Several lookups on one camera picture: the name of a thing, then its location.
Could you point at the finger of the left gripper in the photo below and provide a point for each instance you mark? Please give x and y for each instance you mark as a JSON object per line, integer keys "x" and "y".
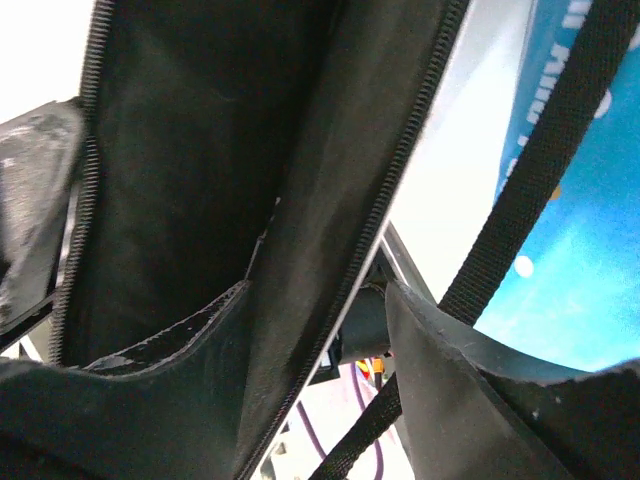
{"x": 39, "y": 151}

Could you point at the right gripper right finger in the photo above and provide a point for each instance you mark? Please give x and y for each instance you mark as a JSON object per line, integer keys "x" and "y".
{"x": 477, "y": 409}

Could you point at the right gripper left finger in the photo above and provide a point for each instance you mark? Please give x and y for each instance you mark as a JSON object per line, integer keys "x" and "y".
{"x": 165, "y": 408}

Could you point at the blue racket bag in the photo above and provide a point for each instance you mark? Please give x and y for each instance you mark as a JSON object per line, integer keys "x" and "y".
{"x": 554, "y": 271}

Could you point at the black racket bag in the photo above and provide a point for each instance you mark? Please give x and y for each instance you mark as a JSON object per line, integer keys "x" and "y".
{"x": 242, "y": 141}

